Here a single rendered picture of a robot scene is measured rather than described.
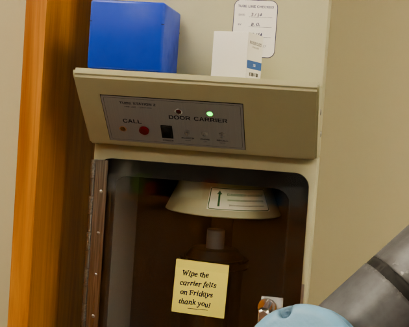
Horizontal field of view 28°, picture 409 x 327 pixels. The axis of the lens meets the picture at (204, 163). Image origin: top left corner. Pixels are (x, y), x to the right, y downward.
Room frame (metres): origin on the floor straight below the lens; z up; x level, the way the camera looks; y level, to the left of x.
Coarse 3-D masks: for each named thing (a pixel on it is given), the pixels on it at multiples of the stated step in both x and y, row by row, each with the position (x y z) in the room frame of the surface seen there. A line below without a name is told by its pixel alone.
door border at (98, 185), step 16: (96, 160) 1.16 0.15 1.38; (96, 176) 1.16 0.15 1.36; (96, 192) 1.16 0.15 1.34; (96, 208) 1.16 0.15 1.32; (96, 224) 1.16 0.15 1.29; (96, 240) 1.16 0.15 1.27; (96, 256) 1.16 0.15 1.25; (96, 272) 1.16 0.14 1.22; (96, 288) 1.16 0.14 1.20; (96, 304) 1.16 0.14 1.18; (96, 320) 1.16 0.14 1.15
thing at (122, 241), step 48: (144, 192) 1.15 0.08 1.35; (192, 192) 1.14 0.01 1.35; (240, 192) 1.13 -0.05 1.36; (288, 192) 1.12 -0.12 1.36; (144, 240) 1.15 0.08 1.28; (192, 240) 1.14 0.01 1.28; (240, 240) 1.13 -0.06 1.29; (288, 240) 1.12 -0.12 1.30; (144, 288) 1.15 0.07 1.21; (240, 288) 1.13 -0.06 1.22; (288, 288) 1.11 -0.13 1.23
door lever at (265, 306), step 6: (264, 300) 1.12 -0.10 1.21; (270, 300) 1.12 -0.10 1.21; (258, 306) 1.12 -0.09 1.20; (264, 306) 1.10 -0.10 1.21; (270, 306) 1.11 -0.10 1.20; (276, 306) 1.12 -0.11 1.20; (258, 312) 1.07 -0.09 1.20; (264, 312) 1.07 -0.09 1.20; (270, 312) 1.12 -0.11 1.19; (258, 318) 1.07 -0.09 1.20
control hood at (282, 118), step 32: (96, 96) 1.08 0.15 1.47; (160, 96) 1.06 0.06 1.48; (192, 96) 1.05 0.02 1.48; (224, 96) 1.04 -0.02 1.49; (256, 96) 1.04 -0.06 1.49; (288, 96) 1.03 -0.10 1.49; (320, 96) 1.06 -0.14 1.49; (96, 128) 1.13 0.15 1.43; (256, 128) 1.08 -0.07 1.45; (288, 128) 1.07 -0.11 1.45
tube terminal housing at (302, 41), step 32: (128, 0) 1.17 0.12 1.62; (160, 0) 1.16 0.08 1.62; (192, 0) 1.16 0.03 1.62; (224, 0) 1.15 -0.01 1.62; (288, 0) 1.13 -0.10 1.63; (320, 0) 1.13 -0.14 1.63; (192, 32) 1.15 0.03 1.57; (288, 32) 1.13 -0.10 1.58; (320, 32) 1.12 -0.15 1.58; (192, 64) 1.15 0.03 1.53; (288, 64) 1.13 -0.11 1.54; (320, 64) 1.12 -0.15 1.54; (320, 128) 1.16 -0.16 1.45; (160, 160) 1.16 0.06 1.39; (192, 160) 1.15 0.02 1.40; (224, 160) 1.15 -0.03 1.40; (256, 160) 1.14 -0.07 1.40; (288, 160) 1.13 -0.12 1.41
